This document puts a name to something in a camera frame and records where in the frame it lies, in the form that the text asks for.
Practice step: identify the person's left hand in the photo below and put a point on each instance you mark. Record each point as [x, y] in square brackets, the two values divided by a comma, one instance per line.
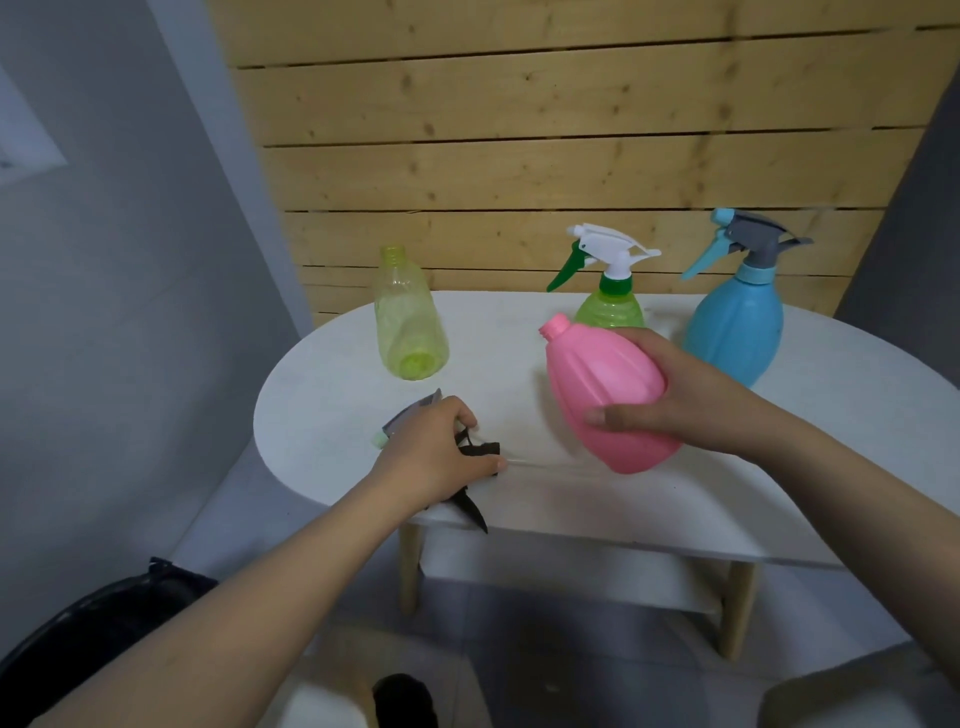
[427, 457]

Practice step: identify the person's right hand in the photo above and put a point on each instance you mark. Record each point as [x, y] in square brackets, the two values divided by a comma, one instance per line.
[705, 412]

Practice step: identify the grey pale green spray head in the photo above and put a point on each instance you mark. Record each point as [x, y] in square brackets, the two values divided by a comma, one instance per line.
[409, 416]

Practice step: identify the black spray head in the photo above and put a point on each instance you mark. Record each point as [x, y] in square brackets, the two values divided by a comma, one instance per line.
[480, 450]

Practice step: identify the blue plastic bottle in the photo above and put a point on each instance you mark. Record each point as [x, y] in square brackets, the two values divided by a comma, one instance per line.
[731, 330]

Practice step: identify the pink plastic bottle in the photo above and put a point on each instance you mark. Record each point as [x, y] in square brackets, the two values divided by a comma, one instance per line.
[600, 375]

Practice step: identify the pale yellow-green clear bottle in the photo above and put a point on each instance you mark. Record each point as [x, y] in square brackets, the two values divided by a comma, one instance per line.
[409, 322]

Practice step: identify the green ribbed plastic bottle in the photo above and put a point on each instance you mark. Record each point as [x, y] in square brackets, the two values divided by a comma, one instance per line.
[607, 311]

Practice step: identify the grey blue spray head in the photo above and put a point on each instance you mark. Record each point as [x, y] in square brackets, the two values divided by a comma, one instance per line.
[757, 232]

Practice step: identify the white green spray head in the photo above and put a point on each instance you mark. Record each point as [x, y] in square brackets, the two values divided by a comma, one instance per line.
[611, 247]

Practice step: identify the person's right forearm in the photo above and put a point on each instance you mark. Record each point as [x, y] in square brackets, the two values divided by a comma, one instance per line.
[877, 532]

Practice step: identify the person's left forearm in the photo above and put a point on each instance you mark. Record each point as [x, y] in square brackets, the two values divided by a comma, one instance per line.
[225, 630]

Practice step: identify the person's right leg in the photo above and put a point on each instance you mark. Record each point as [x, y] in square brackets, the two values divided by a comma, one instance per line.
[862, 697]

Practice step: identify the wooden table leg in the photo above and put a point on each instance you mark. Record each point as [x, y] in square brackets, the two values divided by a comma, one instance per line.
[737, 611]
[410, 570]

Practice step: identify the black shoe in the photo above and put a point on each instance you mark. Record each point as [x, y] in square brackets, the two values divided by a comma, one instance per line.
[405, 705]

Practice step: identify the wooden slat panel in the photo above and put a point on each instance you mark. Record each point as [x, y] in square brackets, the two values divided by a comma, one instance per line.
[600, 112]

